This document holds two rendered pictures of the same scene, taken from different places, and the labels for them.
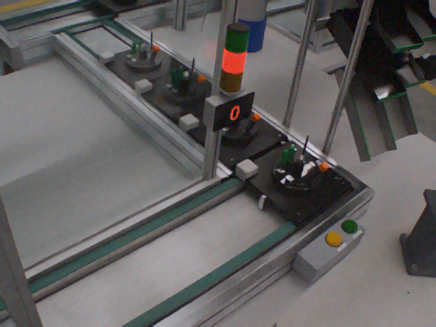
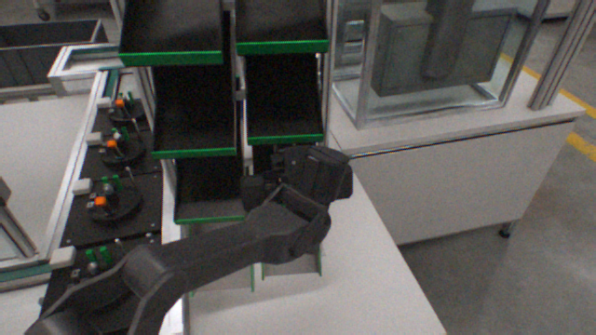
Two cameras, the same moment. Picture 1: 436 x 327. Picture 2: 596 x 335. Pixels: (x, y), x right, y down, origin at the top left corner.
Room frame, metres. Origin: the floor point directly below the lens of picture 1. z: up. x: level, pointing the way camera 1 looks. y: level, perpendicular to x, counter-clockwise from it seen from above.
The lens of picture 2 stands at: (0.81, -0.86, 1.73)
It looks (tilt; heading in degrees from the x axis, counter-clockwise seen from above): 40 degrees down; 32
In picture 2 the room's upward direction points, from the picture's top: straight up
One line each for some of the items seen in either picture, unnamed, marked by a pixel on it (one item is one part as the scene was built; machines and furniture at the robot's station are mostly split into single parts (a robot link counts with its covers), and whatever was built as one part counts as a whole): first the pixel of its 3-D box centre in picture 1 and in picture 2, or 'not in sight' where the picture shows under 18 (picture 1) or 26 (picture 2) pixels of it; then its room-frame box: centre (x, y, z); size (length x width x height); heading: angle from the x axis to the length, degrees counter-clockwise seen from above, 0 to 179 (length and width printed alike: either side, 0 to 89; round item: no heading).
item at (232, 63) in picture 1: (233, 58); not in sight; (0.94, -0.01, 1.33); 0.05 x 0.05 x 0.05
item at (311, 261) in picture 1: (330, 247); not in sight; (0.79, -0.32, 0.93); 0.21 x 0.07 x 0.06; 137
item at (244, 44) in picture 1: (237, 39); not in sight; (0.94, -0.01, 1.38); 0.05 x 0.05 x 0.05
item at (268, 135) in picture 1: (235, 117); (111, 194); (1.17, -0.04, 1.01); 0.24 x 0.24 x 0.13; 47
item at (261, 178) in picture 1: (294, 179); (104, 287); (1.00, -0.22, 0.96); 0.24 x 0.24 x 0.02; 47
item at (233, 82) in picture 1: (231, 77); not in sight; (0.94, -0.01, 1.28); 0.05 x 0.05 x 0.05
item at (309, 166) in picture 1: (296, 174); (101, 282); (1.00, -0.22, 0.98); 0.14 x 0.14 x 0.02
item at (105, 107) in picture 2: not in sight; (126, 104); (1.51, 0.32, 1.01); 0.24 x 0.24 x 0.13; 47
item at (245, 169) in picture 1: (246, 170); (64, 259); (0.99, -0.08, 0.97); 0.05 x 0.05 x 0.04; 47
